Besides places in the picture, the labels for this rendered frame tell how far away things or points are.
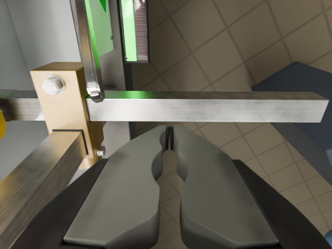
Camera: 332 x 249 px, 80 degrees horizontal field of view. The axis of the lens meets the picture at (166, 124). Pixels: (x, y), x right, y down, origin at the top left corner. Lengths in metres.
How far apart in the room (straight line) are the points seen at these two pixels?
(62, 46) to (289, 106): 0.44
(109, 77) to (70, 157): 0.21
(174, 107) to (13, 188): 0.17
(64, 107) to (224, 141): 1.15
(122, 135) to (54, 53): 0.23
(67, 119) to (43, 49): 0.29
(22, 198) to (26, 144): 0.37
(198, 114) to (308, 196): 1.70
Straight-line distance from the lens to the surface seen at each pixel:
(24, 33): 0.55
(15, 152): 0.53
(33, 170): 0.22
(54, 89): 0.24
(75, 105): 0.25
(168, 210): 1.71
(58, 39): 0.52
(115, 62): 0.40
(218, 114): 0.25
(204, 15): 1.09
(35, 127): 0.58
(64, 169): 0.23
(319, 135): 0.79
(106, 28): 0.36
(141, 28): 0.38
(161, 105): 0.24
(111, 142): 0.47
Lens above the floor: 1.08
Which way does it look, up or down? 62 degrees down
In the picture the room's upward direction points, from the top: 178 degrees counter-clockwise
